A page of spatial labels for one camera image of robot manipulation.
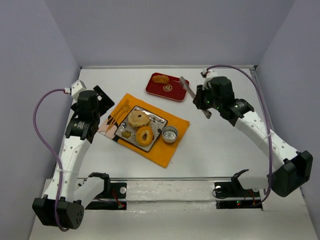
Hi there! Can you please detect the brown croissant bread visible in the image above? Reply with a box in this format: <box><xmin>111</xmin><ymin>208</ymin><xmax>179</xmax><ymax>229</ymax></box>
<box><xmin>151</xmin><ymin>74</ymin><xmax>170</xmax><ymax>85</ymax></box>

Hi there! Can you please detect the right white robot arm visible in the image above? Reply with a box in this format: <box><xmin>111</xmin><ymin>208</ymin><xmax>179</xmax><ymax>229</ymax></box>
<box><xmin>179</xmin><ymin>76</ymin><xmax>313</xmax><ymax>198</ymax></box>

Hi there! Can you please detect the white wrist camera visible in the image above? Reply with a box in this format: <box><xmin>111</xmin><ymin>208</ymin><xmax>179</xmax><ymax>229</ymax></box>
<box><xmin>200</xmin><ymin>68</ymin><xmax>219</xmax><ymax>90</ymax></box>
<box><xmin>63</xmin><ymin>79</ymin><xmax>87</xmax><ymax>101</ymax></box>

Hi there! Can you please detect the red lacquer tray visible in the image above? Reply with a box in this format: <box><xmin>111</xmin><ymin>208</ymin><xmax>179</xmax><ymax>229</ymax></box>
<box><xmin>145</xmin><ymin>72</ymin><xmax>187</xmax><ymax>102</ymax></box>

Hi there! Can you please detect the purple cable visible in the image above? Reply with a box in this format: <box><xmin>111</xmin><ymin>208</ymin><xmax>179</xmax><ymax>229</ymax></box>
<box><xmin>201</xmin><ymin>64</ymin><xmax>274</xmax><ymax>203</ymax></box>
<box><xmin>33</xmin><ymin>88</ymin><xmax>72</xmax><ymax>233</ymax></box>

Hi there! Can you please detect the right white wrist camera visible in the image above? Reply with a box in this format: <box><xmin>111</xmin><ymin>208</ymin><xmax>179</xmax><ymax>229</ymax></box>
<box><xmin>200</xmin><ymin>68</ymin><xmax>219</xmax><ymax>90</ymax></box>

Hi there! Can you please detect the yellow ring donut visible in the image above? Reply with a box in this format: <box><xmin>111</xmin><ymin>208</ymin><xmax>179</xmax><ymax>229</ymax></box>
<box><xmin>135</xmin><ymin>126</ymin><xmax>154</xmax><ymax>147</ymax></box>

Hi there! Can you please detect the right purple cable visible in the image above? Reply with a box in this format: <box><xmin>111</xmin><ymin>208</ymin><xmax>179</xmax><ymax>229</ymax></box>
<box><xmin>201</xmin><ymin>64</ymin><xmax>274</xmax><ymax>203</ymax></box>

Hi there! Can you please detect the wooden fork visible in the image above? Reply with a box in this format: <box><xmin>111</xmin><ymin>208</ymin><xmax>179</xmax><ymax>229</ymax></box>
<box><xmin>106</xmin><ymin>99</ymin><xmax>129</xmax><ymax>131</ymax></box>

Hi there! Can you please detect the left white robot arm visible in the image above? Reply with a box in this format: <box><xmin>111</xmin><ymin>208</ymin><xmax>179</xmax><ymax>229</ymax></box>
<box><xmin>32</xmin><ymin>81</ymin><xmax>115</xmax><ymax>232</ymax></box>

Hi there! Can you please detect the orange placemat cloth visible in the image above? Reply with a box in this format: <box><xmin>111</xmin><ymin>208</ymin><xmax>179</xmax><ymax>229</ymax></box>
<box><xmin>98</xmin><ymin>93</ymin><xmax>190</xmax><ymax>168</ymax></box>

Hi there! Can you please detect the round bagel bread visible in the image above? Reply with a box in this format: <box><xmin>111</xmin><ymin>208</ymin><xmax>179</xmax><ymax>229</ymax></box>
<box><xmin>127</xmin><ymin>110</ymin><xmax>150</xmax><ymax>128</ymax></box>

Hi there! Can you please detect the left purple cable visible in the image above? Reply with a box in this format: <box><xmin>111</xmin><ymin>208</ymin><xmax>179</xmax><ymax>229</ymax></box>
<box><xmin>33</xmin><ymin>88</ymin><xmax>72</xmax><ymax>233</ymax></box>

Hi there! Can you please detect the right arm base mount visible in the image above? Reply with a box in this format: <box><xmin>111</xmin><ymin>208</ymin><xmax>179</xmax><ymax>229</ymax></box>
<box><xmin>212</xmin><ymin>181</ymin><xmax>263</xmax><ymax>210</ymax></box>

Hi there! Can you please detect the small metal cup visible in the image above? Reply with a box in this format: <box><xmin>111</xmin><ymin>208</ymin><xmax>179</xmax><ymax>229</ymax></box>
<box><xmin>161</xmin><ymin>125</ymin><xmax>178</xmax><ymax>144</ymax></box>

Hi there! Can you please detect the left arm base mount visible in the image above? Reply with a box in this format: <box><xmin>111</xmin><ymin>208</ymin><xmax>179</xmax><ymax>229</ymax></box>
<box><xmin>85</xmin><ymin>182</ymin><xmax>127</xmax><ymax>211</ymax></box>

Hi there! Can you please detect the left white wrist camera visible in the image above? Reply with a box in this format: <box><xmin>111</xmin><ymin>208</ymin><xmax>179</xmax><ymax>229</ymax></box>
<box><xmin>63</xmin><ymin>79</ymin><xmax>87</xmax><ymax>101</ymax></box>

